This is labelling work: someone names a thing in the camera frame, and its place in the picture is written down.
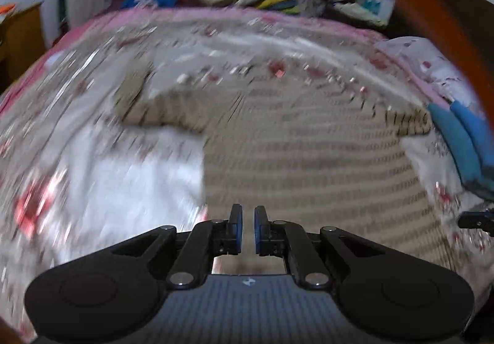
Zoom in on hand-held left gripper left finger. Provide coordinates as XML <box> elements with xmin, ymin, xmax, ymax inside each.
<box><xmin>110</xmin><ymin>204</ymin><xmax>244</xmax><ymax>288</ymax></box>

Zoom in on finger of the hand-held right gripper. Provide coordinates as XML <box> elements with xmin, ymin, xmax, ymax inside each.
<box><xmin>458</xmin><ymin>208</ymin><xmax>494</xmax><ymax>238</ymax></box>

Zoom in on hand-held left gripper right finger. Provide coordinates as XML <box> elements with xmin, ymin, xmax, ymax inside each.
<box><xmin>253</xmin><ymin>206</ymin><xmax>387</xmax><ymax>289</ymax></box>

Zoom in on beige striped small garment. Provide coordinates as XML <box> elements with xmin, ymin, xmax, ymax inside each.
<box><xmin>114</xmin><ymin>70</ymin><xmax>460</xmax><ymax>276</ymax></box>

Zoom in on white red-dotted cloth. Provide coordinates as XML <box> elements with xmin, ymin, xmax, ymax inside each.
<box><xmin>375</xmin><ymin>36</ymin><xmax>488</xmax><ymax>114</ymax></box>

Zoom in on white blue printed cloth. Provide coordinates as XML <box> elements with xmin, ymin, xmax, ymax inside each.
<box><xmin>335</xmin><ymin>0</ymin><xmax>397</xmax><ymax>27</ymax></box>

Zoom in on wooden cabinet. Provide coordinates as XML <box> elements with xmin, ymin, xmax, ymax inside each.
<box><xmin>0</xmin><ymin>2</ymin><xmax>49</xmax><ymax>84</ymax></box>

